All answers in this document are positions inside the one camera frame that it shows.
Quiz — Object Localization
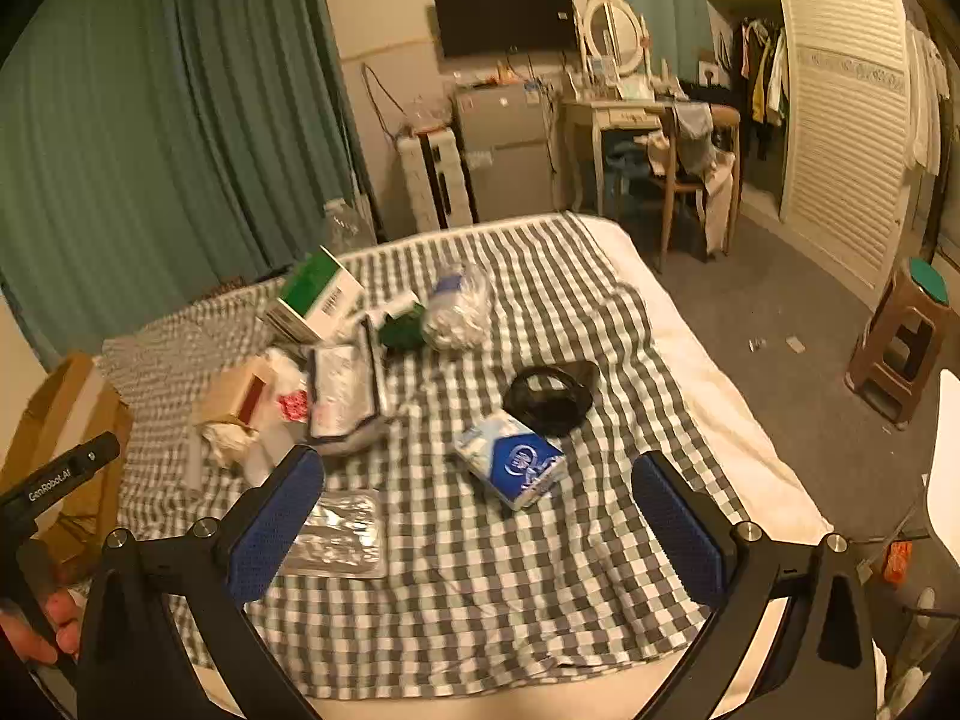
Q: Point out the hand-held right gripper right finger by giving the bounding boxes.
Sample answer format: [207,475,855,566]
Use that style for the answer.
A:
[631,451,878,720]

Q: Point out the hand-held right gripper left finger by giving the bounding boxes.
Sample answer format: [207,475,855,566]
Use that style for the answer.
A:
[77,444,326,720]

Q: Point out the green white medicine box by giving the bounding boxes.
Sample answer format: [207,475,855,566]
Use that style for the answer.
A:
[259,246,366,346]

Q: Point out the person's left hand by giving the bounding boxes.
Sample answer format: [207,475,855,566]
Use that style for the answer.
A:
[0,589,82,667]

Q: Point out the silver blister pack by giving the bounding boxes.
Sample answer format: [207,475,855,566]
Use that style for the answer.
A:
[281,487,389,580]

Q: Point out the large cardboard box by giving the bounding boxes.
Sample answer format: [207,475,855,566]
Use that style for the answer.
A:
[0,351,136,587]

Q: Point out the crumpled white tissue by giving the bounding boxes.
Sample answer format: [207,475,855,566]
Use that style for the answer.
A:
[196,420,263,472]

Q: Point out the small brown paper box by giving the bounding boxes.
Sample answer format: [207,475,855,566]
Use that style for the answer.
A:
[196,356,275,428]

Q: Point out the clear zip pouch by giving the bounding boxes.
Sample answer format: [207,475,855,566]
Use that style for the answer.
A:
[306,319,392,442]

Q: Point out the blue white tissue pack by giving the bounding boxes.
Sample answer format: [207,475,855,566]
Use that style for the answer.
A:
[454,411,567,512]

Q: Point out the grey white checkered blanket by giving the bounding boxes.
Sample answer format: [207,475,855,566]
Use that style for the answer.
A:
[97,211,751,691]

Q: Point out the orange packet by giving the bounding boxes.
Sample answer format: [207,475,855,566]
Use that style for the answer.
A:
[883,540,915,586]

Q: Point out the dark green small packet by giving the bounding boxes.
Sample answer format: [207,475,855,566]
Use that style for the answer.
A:
[377,307,428,350]

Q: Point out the white ointment tube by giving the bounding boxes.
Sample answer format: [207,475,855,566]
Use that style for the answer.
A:
[365,294,421,325]

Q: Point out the clear bag of cotton swabs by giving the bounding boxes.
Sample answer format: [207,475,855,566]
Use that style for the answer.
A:
[420,261,496,351]

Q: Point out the brown plastic stool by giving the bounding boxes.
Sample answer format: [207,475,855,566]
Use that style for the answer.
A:
[846,256,958,430]

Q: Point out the large clear water bottle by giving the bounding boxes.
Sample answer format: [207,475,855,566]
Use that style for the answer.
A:
[322,199,376,254]

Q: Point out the wooden chair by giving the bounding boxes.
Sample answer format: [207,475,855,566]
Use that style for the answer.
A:
[643,103,743,272]

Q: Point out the wide green curtain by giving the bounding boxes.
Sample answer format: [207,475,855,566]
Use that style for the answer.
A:
[0,0,370,370]

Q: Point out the white suitcase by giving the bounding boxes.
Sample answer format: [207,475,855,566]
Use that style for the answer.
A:
[397,127,479,232]

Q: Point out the grey small fridge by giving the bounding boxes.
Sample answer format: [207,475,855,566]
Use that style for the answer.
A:
[452,82,560,224]

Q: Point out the white dressing table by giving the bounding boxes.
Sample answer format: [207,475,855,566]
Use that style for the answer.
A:
[561,94,680,215]

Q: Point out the white louvered wardrobe door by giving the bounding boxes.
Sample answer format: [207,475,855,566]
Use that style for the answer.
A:
[765,0,940,310]

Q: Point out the hanging clothes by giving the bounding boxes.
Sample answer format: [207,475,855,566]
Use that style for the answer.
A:
[731,15,793,160]

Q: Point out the white hanging garment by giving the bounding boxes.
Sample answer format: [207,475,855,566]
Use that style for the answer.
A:
[902,21,953,175]

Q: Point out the white oval mirror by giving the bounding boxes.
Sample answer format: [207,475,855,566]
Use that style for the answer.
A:
[581,0,650,80]

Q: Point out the black wall cable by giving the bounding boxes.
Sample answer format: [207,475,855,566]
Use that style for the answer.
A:
[361,62,407,142]

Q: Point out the black wall television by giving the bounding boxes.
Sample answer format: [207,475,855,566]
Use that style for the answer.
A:
[433,0,577,59]

